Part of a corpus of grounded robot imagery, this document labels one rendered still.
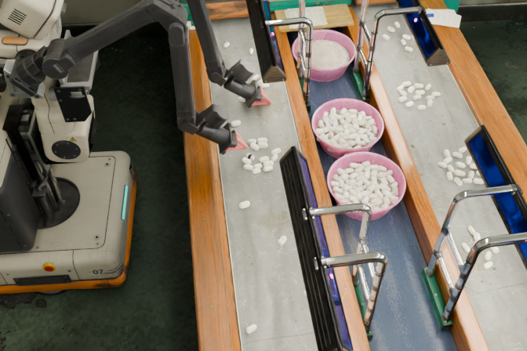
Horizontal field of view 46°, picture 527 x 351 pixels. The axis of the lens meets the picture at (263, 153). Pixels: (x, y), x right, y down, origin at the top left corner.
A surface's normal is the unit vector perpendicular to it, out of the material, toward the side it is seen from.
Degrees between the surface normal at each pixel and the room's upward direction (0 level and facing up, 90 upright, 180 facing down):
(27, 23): 90
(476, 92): 0
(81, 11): 90
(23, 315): 0
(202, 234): 0
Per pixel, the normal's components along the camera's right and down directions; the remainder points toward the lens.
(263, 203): -0.01, -0.66
